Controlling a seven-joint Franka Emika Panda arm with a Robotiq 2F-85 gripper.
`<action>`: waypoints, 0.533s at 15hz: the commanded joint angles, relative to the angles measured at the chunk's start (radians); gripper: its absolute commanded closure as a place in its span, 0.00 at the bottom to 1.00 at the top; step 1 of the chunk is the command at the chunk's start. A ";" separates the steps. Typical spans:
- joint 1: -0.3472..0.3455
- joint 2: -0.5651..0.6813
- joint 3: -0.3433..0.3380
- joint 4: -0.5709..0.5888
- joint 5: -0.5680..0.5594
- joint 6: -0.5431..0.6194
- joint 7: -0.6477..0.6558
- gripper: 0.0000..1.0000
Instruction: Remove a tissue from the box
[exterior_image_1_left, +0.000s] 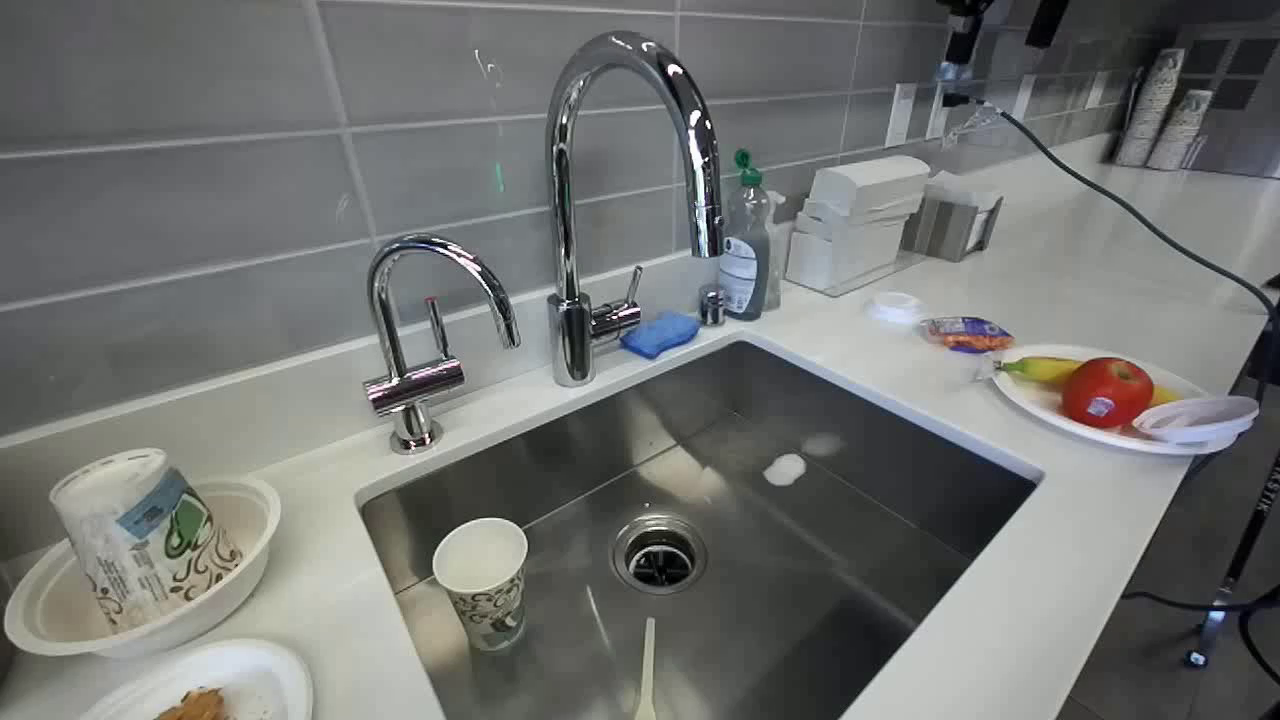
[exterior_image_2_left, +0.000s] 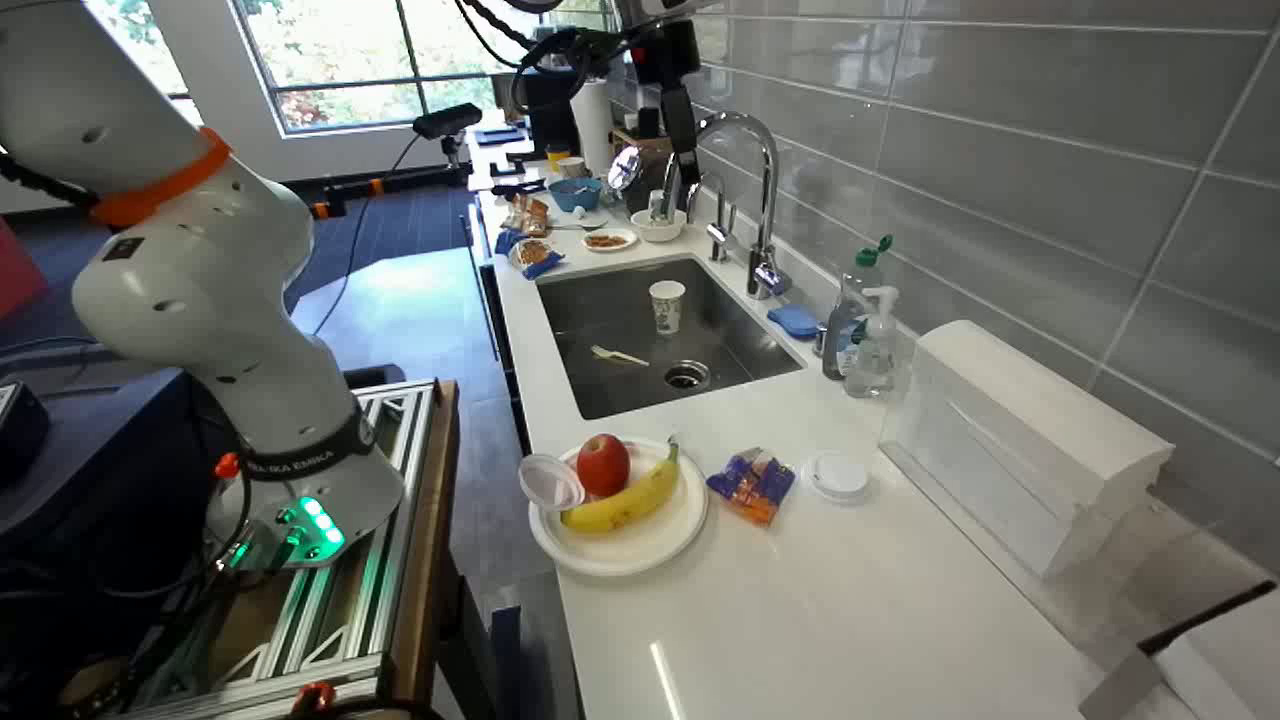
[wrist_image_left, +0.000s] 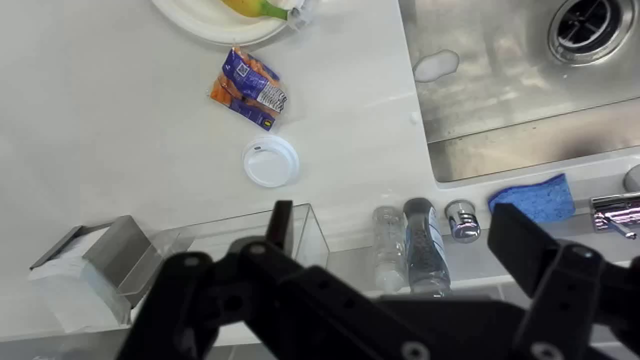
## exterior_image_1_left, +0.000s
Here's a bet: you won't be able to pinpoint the yellow banana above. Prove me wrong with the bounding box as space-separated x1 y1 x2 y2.
995 358 1086 387

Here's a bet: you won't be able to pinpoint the small chrome water tap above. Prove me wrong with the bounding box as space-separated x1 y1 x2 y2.
364 237 520 453

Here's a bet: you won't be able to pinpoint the stacked paper cups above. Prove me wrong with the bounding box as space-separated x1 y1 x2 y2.
1116 50 1214 173

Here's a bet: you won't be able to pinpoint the white bowl on counter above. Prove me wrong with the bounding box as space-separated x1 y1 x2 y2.
6 475 281 662

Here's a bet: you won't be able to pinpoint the printed paper cup in bowl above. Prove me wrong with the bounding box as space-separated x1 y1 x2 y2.
47 450 244 634

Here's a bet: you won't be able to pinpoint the clear dish soap bottle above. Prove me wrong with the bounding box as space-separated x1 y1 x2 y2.
719 148 775 321

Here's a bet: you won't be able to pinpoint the white paper towel stack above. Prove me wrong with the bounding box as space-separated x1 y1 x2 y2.
784 155 929 295

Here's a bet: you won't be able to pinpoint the blue sponge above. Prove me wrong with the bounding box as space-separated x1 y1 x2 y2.
626 311 699 359

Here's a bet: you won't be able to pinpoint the black power cable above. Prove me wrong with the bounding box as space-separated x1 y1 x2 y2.
978 102 1280 323

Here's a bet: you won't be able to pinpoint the white round lid on counter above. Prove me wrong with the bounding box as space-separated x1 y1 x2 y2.
865 294 920 327

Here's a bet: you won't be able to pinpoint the tall chrome kitchen faucet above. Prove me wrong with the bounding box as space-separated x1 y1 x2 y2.
543 32 725 384

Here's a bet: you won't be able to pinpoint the red apple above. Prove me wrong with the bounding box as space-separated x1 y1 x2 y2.
1062 358 1155 429

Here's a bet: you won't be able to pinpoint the small white plastic lid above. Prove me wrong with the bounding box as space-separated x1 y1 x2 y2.
1133 397 1261 450

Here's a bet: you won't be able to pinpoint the white plate with fruit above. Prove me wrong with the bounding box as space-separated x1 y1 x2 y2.
990 346 1204 457

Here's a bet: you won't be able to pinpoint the orange blue snack wrapper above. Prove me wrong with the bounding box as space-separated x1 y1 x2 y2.
920 316 1012 358

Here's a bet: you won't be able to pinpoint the white plate with food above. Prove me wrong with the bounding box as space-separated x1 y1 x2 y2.
81 641 313 720

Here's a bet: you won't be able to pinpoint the stainless steel sink basin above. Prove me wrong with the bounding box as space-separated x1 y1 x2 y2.
364 346 1034 720

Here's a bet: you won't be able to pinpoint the paper cup in sink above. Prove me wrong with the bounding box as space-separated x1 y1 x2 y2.
433 517 528 652

